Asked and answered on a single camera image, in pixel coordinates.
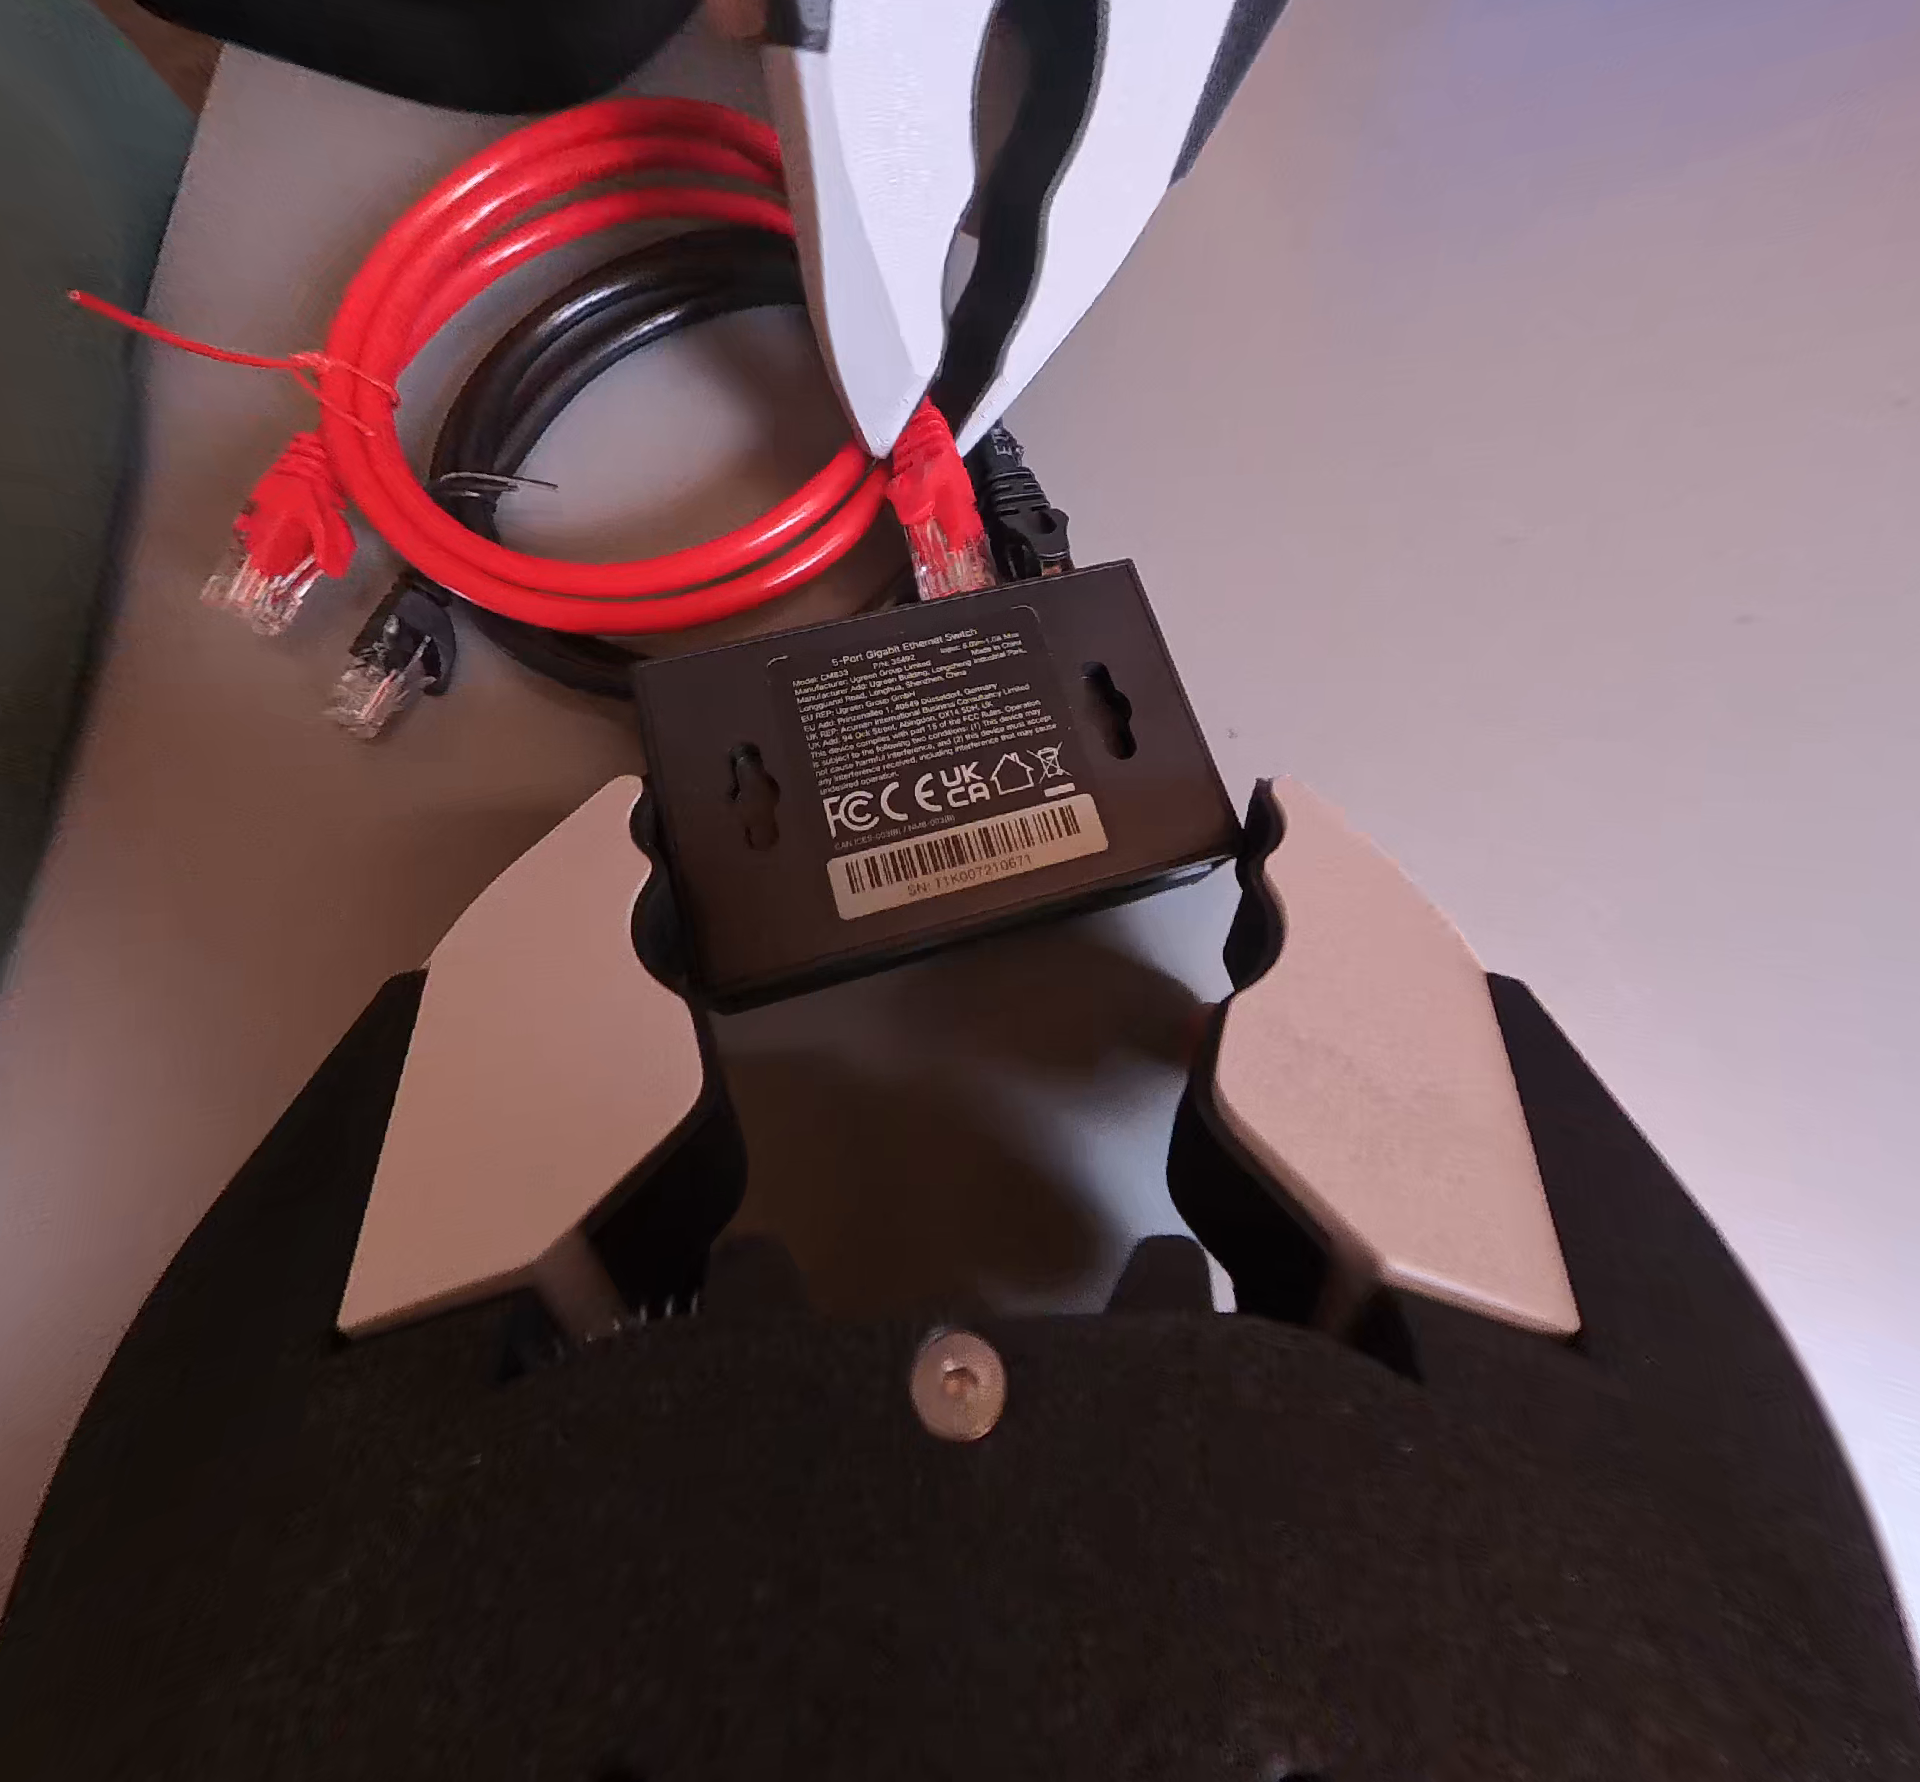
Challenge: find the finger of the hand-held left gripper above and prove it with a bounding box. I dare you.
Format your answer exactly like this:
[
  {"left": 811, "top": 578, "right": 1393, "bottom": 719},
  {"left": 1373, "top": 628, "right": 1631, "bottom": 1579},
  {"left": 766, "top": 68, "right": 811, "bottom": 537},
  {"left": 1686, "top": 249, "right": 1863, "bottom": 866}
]
[
  {"left": 766, "top": 0, "right": 1060, "bottom": 452},
  {"left": 932, "top": 0, "right": 1295, "bottom": 452}
]

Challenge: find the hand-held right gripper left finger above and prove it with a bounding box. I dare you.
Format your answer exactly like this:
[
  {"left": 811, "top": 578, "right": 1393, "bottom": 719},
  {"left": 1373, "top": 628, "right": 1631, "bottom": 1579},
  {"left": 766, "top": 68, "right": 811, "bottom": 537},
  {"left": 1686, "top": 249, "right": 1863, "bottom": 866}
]
[{"left": 337, "top": 773, "right": 749, "bottom": 1340}]

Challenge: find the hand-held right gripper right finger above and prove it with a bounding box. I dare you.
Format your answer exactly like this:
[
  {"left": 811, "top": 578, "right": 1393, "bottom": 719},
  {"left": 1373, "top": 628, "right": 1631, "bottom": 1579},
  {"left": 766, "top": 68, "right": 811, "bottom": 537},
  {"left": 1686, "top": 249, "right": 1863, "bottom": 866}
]
[{"left": 1166, "top": 773, "right": 1581, "bottom": 1340}]

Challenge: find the red ethernet cable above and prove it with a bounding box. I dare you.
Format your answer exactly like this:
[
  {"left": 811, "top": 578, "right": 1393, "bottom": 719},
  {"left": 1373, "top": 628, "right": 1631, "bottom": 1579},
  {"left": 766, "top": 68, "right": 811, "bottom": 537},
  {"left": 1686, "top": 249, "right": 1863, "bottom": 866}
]
[{"left": 198, "top": 99, "right": 997, "bottom": 641}]

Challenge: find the black ethernet switch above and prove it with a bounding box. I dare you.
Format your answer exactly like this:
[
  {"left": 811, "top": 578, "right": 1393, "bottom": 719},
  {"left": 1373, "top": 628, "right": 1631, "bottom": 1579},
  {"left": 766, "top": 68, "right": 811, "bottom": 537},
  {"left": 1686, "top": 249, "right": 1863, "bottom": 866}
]
[{"left": 627, "top": 556, "right": 1251, "bottom": 1016}]

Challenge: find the red twist tie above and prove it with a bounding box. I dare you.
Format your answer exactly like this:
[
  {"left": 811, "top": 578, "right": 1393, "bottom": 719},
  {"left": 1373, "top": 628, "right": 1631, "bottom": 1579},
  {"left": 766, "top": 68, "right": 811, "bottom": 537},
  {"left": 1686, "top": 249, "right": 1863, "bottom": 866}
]
[{"left": 67, "top": 289, "right": 407, "bottom": 463}]

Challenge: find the black ethernet cable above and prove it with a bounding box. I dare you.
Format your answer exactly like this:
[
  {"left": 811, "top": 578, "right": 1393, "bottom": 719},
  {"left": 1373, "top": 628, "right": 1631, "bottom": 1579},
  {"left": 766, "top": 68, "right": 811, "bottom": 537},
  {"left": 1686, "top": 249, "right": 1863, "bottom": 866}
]
[{"left": 326, "top": 265, "right": 1071, "bottom": 741}]

